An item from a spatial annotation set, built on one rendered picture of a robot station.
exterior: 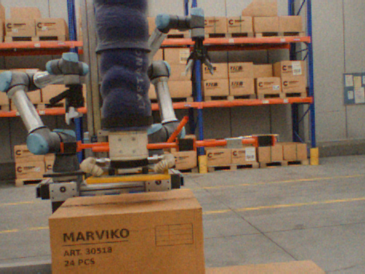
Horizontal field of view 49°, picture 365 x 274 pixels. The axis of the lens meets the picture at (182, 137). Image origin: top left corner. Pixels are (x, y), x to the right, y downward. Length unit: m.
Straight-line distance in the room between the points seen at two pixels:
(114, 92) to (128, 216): 0.51
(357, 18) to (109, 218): 11.32
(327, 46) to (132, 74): 10.39
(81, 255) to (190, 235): 0.43
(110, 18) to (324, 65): 10.30
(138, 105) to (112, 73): 0.17
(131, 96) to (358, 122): 10.80
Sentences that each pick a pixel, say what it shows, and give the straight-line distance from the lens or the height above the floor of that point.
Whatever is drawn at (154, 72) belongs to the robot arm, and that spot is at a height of 1.58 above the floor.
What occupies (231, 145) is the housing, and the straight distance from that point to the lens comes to 1.78.
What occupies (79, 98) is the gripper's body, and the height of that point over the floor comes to 1.42.
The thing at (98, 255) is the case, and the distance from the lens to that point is 1.67.
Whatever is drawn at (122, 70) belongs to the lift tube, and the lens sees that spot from 1.69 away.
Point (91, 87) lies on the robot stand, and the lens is 2.49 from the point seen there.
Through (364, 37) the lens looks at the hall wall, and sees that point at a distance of 12.49.
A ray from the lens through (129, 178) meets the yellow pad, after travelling 1.65.
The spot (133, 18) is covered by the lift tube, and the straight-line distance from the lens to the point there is 1.72.
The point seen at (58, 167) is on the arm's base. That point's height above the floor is 1.06.
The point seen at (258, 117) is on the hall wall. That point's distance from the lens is 10.90.
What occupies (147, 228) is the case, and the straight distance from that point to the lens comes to 1.63.
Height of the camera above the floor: 1.31
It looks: 3 degrees down
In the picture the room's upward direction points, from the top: 3 degrees counter-clockwise
